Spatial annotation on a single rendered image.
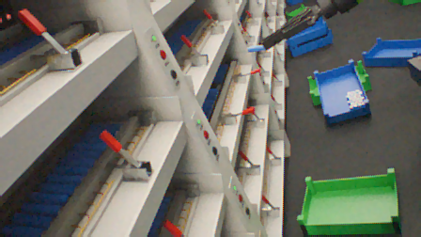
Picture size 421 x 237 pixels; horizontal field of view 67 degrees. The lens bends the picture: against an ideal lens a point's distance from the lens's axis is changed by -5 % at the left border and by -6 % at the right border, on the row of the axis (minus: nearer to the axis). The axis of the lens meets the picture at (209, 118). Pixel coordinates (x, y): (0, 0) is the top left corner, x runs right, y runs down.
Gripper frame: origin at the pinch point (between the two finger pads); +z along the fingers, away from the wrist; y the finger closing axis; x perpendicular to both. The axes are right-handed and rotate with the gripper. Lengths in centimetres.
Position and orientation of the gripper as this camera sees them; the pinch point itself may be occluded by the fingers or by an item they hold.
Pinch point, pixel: (272, 39)
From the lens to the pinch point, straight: 107.2
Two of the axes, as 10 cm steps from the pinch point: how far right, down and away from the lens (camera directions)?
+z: -7.7, 4.5, 4.5
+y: -1.8, 5.2, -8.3
